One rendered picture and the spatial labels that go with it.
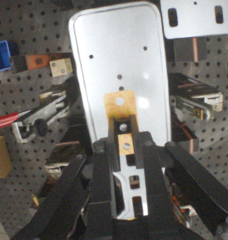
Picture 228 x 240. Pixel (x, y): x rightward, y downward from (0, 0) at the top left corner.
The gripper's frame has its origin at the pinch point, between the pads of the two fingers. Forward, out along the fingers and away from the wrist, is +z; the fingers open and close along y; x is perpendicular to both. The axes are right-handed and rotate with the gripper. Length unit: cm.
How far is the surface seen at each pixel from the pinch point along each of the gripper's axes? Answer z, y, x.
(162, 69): 28.6, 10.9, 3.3
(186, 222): 19.2, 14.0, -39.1
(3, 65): 58, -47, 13
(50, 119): 15.2, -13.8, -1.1
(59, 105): 21.6, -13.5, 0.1
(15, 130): 7.3, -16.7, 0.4
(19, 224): 60, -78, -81
